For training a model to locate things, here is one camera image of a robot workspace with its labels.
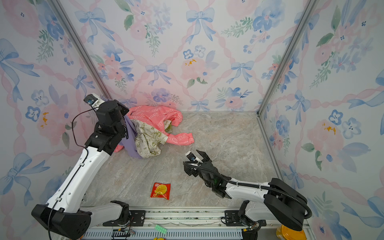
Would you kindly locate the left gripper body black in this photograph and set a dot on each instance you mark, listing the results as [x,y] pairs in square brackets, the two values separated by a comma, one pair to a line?
[122,111]

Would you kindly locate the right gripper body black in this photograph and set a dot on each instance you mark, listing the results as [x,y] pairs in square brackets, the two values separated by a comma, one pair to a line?
[191,172]

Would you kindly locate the purple t-shirt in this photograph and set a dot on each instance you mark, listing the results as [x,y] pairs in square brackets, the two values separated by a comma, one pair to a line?
[129,143]

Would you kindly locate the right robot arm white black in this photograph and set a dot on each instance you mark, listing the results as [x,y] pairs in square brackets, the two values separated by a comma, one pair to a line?
[262,202]

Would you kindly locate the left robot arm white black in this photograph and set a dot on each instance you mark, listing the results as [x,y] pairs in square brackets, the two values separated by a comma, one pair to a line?
[62,214]

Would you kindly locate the pink patterned cloth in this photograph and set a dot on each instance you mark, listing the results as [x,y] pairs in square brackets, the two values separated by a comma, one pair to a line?
[163,119]

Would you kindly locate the cream green patterned cloth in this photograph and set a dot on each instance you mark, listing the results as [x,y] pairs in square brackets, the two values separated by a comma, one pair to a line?
[148,139]

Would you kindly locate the red snack packet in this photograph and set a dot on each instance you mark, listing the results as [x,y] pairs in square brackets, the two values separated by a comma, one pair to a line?
[160,190]

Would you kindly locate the green small plastic piece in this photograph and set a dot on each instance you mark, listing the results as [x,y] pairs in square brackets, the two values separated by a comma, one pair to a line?
[161,229]

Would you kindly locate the yellow round object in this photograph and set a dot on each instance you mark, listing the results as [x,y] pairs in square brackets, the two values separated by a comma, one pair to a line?
[285,233]

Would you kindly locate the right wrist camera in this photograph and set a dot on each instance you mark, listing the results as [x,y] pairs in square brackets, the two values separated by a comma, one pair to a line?
[192,158]

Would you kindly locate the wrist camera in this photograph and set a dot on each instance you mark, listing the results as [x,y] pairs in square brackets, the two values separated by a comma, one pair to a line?
[192,158]
[93,100]

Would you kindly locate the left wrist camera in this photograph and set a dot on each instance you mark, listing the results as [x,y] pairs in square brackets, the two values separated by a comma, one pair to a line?
[93,100]

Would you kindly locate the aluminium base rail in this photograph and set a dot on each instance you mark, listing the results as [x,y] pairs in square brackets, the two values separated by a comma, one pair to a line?
[181,223]

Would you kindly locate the aluminium corner post left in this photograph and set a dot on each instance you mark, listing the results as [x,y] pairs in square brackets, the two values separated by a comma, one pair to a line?
[79,46]

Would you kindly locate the aluminium corner post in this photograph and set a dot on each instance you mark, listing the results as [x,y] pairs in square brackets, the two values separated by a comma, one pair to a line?
[291,47]
[79,46]

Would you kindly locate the aluminium corner post right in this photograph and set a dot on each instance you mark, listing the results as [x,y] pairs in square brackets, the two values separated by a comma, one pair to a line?
[291,47]

